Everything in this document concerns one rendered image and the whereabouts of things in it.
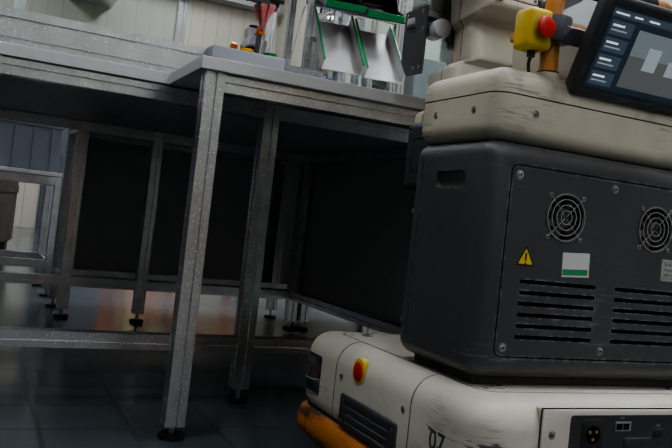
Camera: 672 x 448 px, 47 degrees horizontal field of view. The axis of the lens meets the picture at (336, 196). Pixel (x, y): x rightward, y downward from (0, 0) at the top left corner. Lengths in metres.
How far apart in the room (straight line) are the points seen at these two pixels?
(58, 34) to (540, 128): 1.27
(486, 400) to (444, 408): 0.07
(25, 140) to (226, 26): 8.26
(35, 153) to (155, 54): 2.04
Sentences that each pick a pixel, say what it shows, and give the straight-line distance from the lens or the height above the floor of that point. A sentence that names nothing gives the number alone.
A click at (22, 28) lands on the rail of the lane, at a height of 0.91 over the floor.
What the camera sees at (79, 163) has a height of 0.65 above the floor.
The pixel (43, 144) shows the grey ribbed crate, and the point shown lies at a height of 0.75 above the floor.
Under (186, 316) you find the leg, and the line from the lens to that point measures 1.78.
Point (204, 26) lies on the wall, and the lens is 12.04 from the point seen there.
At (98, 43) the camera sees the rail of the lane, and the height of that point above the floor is 0.91.
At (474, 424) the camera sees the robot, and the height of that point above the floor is 0.24.
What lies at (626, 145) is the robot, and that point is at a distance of 1.47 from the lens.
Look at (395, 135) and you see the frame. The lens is 2.33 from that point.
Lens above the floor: 0.52
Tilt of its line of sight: 2 degrees up
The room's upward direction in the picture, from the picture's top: 6 degrees clockwise
